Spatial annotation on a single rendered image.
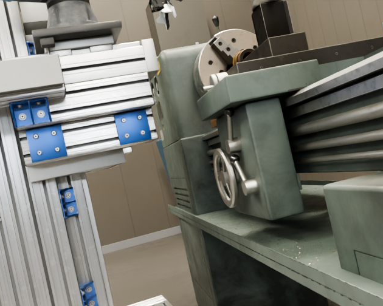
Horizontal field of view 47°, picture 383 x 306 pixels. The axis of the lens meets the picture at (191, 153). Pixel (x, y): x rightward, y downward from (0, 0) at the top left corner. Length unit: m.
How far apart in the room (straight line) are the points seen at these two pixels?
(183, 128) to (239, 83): 0.91
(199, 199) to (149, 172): 3.10
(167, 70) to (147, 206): 3.17
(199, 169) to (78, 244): 0.65
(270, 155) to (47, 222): 0.69
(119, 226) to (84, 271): 3.44
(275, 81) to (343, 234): 0.38
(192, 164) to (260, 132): 0.88
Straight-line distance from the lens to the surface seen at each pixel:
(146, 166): 4.89
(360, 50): 1.20
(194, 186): 1.81
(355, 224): 0.70
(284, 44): 1.13
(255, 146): 0.96
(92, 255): 1.41
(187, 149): 1.81
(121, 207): 4.84
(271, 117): 0.98
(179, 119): 1.83
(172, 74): 1.85
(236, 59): 1.64
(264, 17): 1.18
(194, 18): 5.11
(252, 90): 0.94
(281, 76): 0.97
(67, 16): 1.23
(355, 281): 0.72
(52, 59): 1.07
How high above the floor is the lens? 0.77
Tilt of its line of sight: 1 degrees up
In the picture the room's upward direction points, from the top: 13 degrees counter-clockwise
